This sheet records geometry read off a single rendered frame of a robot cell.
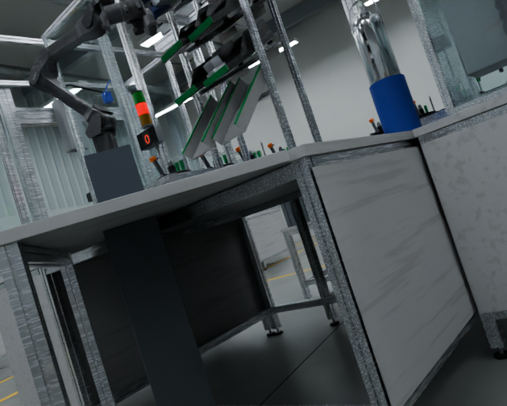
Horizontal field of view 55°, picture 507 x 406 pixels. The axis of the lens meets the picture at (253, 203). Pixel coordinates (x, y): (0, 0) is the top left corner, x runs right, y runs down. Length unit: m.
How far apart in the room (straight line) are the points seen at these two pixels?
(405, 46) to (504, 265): 10.83
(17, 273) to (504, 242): 1.46
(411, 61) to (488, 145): 10.64
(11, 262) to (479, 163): 1.43
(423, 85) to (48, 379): 11.58
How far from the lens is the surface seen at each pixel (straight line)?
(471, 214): 1.83
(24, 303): 1.15
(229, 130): 1.61
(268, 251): 7.99
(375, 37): 2.22
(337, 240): 1.20
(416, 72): 12.32
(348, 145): 1.39
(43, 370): 1.16
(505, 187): 1.79
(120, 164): 1.51
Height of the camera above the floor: 0.70
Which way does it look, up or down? 3 degrees up
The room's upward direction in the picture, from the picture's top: 18 degrees counter-clockwise
